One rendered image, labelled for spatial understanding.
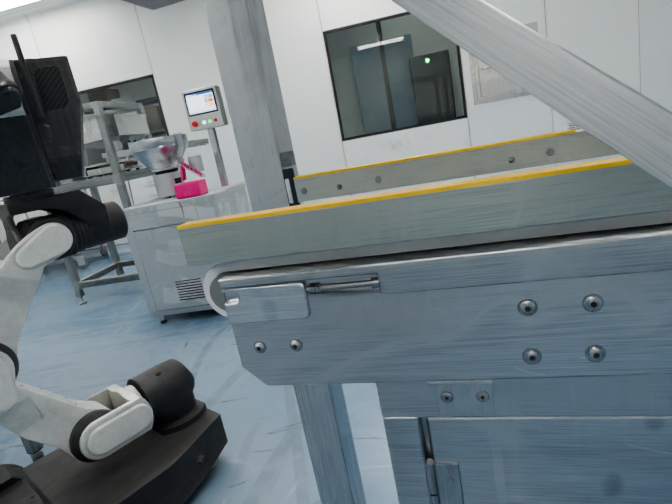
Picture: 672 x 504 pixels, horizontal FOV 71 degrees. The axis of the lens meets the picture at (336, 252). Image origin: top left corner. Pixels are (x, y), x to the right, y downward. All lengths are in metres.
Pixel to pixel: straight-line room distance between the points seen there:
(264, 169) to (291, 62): 4.90
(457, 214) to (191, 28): 5.69
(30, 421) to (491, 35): 1.39
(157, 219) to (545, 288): 2.75
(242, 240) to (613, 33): 5.54
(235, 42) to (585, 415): 0.56
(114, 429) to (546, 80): 1.42
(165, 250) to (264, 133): 2.39
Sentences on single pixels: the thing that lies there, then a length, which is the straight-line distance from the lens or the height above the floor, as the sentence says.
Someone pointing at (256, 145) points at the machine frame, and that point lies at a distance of 0.66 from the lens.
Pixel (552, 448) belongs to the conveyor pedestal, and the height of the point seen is 0.68.
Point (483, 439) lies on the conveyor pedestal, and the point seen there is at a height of 0.69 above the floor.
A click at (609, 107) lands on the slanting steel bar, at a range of 0.26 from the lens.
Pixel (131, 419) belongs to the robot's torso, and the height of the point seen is 0.29.
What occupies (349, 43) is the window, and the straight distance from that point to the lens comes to 5.46.
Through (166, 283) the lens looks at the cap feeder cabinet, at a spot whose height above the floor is 0.27.
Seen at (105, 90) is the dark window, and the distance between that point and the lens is 6.42.
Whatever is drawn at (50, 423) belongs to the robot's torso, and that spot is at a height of 0.38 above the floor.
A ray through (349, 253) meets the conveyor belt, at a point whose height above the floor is 0.88.
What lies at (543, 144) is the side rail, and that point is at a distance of 0.59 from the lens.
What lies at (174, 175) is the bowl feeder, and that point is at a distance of 3.18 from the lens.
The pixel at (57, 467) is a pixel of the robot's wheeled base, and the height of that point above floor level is 0.17.
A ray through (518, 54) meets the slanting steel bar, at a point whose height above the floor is 0.99.
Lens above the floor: 0.97
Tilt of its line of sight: 14 degrees down
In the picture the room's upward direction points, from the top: 11 degrees counter-clockwise
